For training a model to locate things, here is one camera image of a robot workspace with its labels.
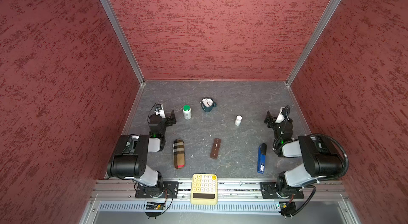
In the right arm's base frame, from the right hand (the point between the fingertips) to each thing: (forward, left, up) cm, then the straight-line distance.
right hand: (273, 114), depth 92 cm
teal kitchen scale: (+12, +39, -4) cm, 42 cm away
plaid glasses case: (-19, +56, -5) cm, 59 cm away
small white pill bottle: (-1, +21, -4) cm, 21 cm away
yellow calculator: (-36, +42, -6) cm, 56 cm away
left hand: (+3, +65, -1) cm, 65 cm away
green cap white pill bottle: (+4, +52, 0) cm, 52 cm away
